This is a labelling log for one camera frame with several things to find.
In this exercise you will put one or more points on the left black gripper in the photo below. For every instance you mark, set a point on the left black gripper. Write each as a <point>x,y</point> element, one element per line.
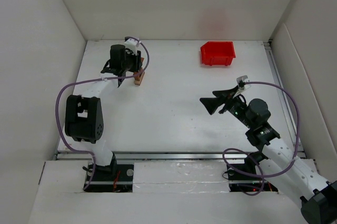
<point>130,64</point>

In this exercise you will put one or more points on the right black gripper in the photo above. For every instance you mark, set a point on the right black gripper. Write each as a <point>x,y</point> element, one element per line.
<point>226,101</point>

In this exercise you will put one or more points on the light long wood block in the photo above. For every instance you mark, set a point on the light long wood block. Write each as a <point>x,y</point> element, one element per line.
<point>138,83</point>

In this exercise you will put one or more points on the red plastic bin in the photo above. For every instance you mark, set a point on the red plastic bin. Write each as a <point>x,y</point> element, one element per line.
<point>217,53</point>

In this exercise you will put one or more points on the reddish arch wood block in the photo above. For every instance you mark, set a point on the reddish arch wood block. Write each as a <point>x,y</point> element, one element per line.
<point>139,74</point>

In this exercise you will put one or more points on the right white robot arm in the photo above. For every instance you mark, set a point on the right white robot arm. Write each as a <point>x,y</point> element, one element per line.
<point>274,161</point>

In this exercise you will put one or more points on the white foam front panel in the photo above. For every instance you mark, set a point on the white foam front panel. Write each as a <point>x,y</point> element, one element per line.
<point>180,177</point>

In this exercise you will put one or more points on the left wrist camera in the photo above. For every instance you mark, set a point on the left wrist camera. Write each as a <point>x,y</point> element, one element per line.
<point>132,44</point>

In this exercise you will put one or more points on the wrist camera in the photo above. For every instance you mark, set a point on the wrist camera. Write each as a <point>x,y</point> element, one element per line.
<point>132,44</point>
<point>241,81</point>

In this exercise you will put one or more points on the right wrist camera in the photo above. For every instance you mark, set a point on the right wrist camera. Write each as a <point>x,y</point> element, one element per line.
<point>241,81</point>

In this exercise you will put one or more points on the aluminium right rail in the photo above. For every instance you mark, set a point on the aluminium right rail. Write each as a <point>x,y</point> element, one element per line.
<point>286,103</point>

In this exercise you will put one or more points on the aluminium rail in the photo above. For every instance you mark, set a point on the aluminium rail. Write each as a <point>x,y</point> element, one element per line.
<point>286,103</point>
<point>146,156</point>

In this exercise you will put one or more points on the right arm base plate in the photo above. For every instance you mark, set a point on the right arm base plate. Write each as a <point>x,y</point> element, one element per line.
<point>241,183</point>

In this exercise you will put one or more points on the aluminium front rail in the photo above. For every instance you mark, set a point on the aluminium front rail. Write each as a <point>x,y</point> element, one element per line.
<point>146,156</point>

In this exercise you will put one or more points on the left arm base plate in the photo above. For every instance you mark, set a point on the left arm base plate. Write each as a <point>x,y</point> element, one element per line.
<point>119,182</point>

